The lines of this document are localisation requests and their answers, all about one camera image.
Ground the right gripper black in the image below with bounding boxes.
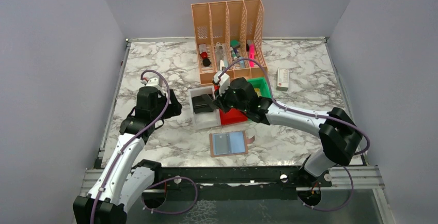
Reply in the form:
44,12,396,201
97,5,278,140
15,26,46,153
212,84,248,114

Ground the brown leather card holder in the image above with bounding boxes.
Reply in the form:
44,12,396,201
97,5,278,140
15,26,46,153
209,131,255,157

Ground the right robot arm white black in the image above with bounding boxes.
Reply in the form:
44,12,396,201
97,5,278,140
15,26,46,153
213,77,365,186

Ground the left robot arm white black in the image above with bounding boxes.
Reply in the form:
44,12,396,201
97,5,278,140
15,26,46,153
73,86,182,223

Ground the black card stack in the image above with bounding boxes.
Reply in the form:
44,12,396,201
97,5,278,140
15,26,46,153
191,95,214,114

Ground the red plastic bin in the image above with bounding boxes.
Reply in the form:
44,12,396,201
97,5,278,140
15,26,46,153
213,104,248,126

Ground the green plastic bin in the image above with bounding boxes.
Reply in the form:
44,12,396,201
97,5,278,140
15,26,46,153
247,77,274,122

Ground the blue white marker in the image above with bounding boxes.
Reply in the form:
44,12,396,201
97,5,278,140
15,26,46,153
238,56,245,69

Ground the white plastic bin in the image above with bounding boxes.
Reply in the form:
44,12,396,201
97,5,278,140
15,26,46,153
188,86,221,130

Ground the white red small box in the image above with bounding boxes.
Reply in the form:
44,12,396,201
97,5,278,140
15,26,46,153
276,68,289,91

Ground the red black small object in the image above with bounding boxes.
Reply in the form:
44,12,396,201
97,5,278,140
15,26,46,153
200,52,211,67

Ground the pink highlighter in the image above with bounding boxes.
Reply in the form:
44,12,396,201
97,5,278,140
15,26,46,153
248,44,256,68

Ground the teal capped marker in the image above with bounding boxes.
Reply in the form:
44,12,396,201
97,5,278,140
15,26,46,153
230,40,241,59

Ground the peach desk file organizer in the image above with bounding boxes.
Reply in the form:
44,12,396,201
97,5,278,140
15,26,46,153
191,0,268,86

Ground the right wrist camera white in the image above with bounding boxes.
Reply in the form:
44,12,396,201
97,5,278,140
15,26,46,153
213,71,230,96

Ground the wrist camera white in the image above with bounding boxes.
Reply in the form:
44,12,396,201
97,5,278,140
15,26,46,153
213,71,230,96
145,76,165,94

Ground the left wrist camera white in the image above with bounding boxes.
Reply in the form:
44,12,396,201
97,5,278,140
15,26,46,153
145,76,165,94

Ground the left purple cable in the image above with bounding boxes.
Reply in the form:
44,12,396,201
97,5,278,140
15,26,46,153
89,70,198,224

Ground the purple cable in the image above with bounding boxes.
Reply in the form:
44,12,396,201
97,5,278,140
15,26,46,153
89,70,198,224
216,57,371,213

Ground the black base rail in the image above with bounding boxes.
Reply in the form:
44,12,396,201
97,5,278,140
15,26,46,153
140,166,332,204

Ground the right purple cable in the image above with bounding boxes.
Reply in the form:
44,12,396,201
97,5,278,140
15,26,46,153
216,57,371,213

